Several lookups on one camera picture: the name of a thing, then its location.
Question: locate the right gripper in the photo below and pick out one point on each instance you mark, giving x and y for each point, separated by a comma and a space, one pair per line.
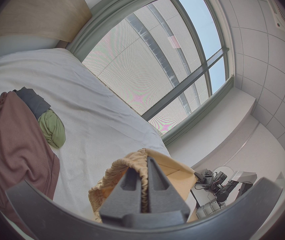
208, 179

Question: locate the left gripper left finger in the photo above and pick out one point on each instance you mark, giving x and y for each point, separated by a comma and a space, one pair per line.
122, 199

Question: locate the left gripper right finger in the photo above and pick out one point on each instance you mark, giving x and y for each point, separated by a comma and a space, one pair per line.
166, 199

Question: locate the beige shorts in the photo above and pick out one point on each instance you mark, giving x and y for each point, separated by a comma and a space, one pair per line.
117, 174

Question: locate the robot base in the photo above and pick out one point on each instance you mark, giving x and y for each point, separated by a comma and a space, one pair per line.
211, 208

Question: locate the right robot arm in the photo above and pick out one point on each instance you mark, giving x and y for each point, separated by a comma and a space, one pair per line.
242, 177

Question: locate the bed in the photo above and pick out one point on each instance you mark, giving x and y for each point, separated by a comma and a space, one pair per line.
82, 96

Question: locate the green garment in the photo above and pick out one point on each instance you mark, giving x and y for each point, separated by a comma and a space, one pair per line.
55, 131

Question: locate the brown waffle garment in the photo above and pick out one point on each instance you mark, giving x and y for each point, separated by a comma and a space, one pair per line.
15, 146

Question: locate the dark grey garment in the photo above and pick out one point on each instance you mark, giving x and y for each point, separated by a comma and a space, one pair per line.
35, 102

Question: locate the window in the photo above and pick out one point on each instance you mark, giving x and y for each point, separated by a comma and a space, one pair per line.
132, 59

